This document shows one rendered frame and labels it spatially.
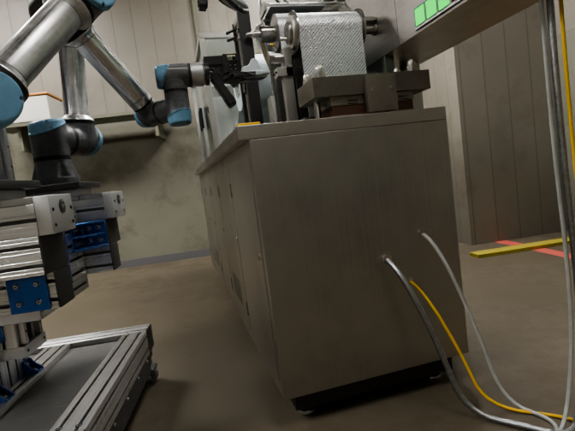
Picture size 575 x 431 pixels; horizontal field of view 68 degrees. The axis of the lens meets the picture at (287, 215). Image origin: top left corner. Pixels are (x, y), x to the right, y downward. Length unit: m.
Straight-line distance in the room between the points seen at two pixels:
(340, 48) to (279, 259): 0.80
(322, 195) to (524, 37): 3.16
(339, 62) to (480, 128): 2.39
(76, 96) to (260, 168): 0.84
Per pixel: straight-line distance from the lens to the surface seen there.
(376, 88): 1.39
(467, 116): 3.81
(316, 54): 1.58
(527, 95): 4.11
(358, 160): 1.29
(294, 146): 1.23
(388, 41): 1.68
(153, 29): 5.14
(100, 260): 1.60
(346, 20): 1.66
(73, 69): 1.80
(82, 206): 1.60
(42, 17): 1.24
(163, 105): 1.46
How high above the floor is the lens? 0.74
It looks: 5 degrees down
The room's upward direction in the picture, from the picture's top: 7 degrees counter-clockwise
